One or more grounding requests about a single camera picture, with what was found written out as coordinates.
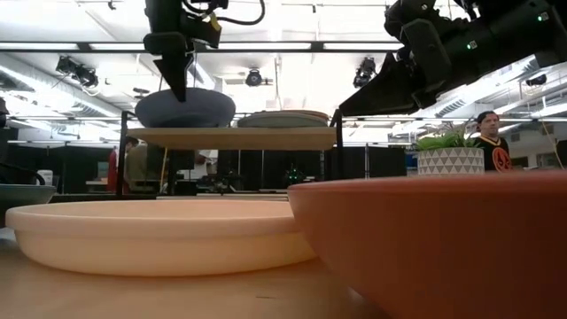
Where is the white geometric patterned planter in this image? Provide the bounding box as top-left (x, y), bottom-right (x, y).
top-left (416, 146), bottom-right (485, 177)

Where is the black aluminium rig frame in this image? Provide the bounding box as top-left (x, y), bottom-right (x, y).
top-left (0, 41), bottom-right (405, 204)

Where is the green potted plant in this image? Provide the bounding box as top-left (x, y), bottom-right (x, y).
top-left (414, 119), bottom-right (482, 152)

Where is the light teal plate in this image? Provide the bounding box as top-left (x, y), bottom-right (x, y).
top-left (237, 113), bottom-right (331, 129)

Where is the blue-grey bowl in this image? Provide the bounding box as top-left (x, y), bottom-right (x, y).
top-left (134, 87), bottom-right (237, 129)

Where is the cream plate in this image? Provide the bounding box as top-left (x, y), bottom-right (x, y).
top-left (4, 198), bottom-right (318, 278)

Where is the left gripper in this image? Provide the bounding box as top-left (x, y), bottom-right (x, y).
top-left (142, 0), bottom-right (194, 103)

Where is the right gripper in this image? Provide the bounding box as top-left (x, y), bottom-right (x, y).
top-left (338, 0), bottom-right (493, 117)

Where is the black cable with yellow tag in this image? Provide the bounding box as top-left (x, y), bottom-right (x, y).
top-left (183, 0), bottom-right (267, 27)

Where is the light brown plate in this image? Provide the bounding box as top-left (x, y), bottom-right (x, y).
top-left (245, 109), bottom-right (331, 119)

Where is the person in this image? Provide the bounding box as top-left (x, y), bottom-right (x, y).
top-left (123, 136), bottom-right (167, 194)
top-left (471, 110), bottom-right (515, 173)

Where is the dark orange plate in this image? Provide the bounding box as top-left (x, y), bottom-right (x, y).
top-left (286, 170), bottom-right (567, 319)

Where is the dark teal bowl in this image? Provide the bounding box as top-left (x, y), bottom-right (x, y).
top-left (0, 183), bottom-right (58, 228)

